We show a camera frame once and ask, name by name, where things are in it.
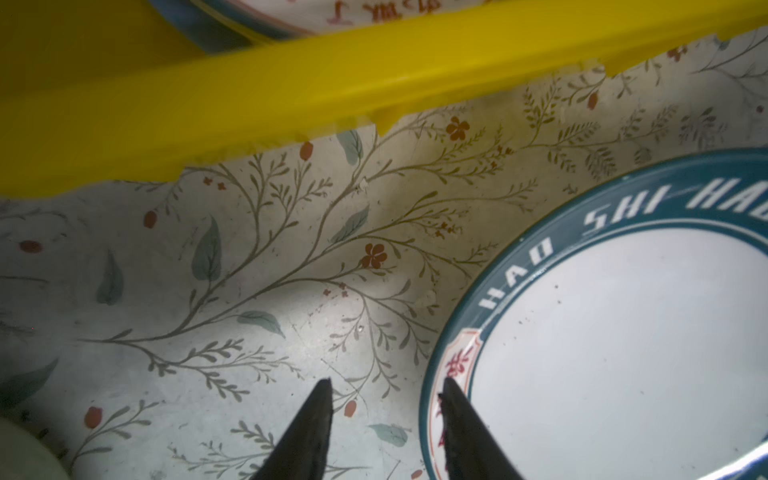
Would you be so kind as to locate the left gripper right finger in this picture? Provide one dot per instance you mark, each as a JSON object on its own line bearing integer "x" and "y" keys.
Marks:
{"x": 470, "y": 450}

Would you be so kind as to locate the green ceramic bowl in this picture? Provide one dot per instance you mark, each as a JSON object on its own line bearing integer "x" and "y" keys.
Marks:
{"x": 23, "y": 457}

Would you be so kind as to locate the yellow plastic bin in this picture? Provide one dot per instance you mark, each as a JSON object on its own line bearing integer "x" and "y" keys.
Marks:
{"x": 95, "y": 91}

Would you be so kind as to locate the green rim lettered plate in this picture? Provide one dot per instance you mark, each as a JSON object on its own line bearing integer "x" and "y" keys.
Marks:
{"x": 624, "y": 336}

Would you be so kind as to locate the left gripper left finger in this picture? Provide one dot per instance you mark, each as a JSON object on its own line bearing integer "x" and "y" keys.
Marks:
{"x": 302, "y": 451}

